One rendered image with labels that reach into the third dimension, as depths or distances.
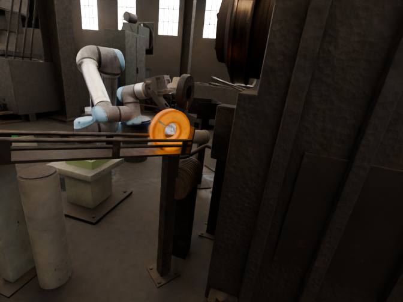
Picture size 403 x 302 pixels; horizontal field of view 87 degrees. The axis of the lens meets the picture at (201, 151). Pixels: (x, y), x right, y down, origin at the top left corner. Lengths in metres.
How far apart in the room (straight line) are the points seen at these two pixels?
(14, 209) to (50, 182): 0.24
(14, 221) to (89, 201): 0.51
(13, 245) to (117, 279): 0.44
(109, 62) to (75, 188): 0.80
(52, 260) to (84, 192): 0.55
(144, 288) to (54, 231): 0.45
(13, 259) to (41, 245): 0.19
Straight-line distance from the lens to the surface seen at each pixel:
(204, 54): 11.70
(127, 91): 1.11
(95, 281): 1.20
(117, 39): 4.66
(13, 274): 1.28
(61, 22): 3.89
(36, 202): 0.95
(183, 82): 0.93
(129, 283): 1.16
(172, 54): 12.31
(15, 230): 1.17
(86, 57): 1.28
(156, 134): 0.74
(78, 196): 1.60
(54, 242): 1.06
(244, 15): 0.94
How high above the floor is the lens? 0.91
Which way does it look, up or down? 20 degrees down
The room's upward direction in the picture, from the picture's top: 7 degrees clockwise
